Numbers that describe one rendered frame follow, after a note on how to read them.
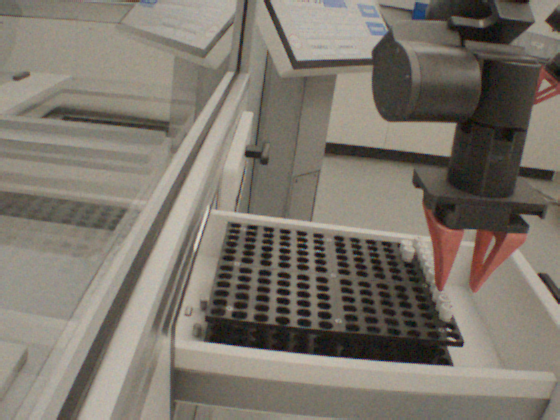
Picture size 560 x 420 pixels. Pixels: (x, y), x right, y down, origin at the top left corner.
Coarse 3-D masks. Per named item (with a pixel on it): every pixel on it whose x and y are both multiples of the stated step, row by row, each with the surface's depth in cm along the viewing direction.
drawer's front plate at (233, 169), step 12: (240, 120) 86; (240, 132) 80; (240, 144) 75; (228, 156) 70; (240, 156) 70; (228, 168) 66; (240, 168) 72; (228, 180) 66; (240, 180) 77; (228, 192) 67; (228, 204) 67
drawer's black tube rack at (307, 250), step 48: (240, 240) 56; (288, 240) 58; (336, 240) 59; (384, 240) 60; (240, 288) 49; (288, 288) 49; (336, 288) 50; (384, 288) 52; (240, 336) 46; (288, 336) 47; (336, 336) 44; (384, 336) 44; (432, 336) 49
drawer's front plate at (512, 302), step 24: (504, 264) 55; (528, 264) 53; (480, 288) 61; (504, 288) 55; (528, 288) 49; (480, 312) 60; (504, 312) 54; (528, 312) 49; (552, 312) 45; (504, 336) 53; (528, 336) 48; (552, 336) 44; (504, 360) 52; (528, 360) 47; (552, 360) 43; (552, 408) 41
